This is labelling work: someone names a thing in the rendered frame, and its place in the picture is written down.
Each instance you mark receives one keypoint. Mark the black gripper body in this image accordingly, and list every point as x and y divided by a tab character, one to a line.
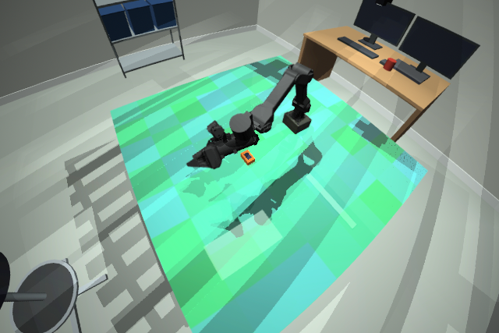
216	152

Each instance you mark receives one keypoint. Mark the orange block with dark square face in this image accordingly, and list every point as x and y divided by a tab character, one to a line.
247	157

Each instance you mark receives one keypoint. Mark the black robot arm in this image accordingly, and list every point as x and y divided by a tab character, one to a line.
262	116

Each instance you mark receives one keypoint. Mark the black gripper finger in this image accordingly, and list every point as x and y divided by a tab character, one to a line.
200	161
200	152

